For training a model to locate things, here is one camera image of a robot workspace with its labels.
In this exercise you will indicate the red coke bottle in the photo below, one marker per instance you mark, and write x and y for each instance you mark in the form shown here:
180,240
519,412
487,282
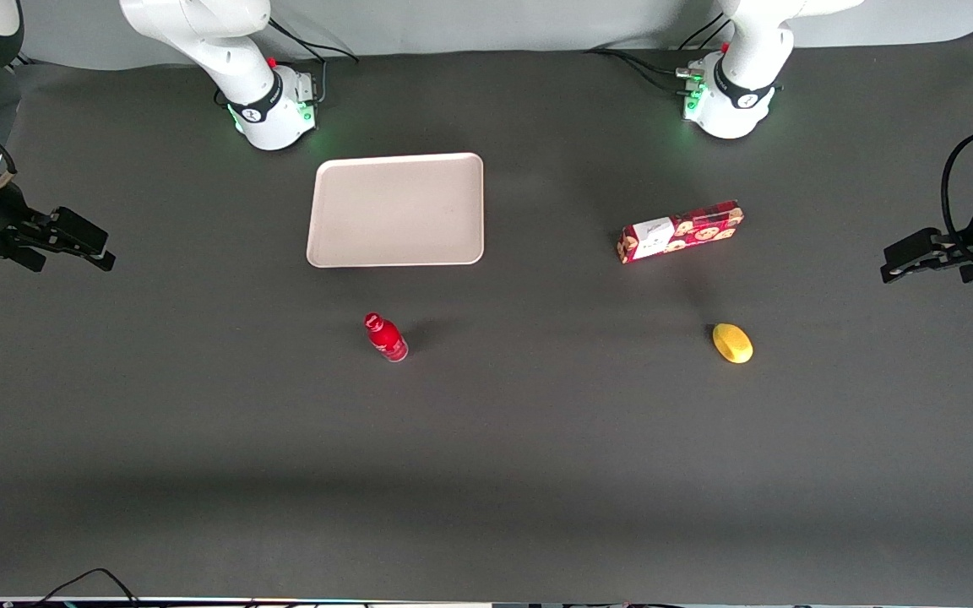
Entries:
387,339

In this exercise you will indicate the dark grey table mat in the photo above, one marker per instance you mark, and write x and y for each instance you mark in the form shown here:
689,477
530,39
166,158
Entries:
486,464

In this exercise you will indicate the beige plastic tray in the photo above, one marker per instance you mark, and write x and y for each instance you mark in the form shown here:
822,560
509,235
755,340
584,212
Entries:
394,211

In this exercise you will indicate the yellow lemon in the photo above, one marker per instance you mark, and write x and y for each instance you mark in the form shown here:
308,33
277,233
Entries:
733,344

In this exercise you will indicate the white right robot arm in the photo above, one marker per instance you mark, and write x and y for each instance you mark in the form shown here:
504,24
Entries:
267,110

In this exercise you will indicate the red cookie box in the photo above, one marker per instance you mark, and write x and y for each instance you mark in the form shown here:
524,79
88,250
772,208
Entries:
689,230

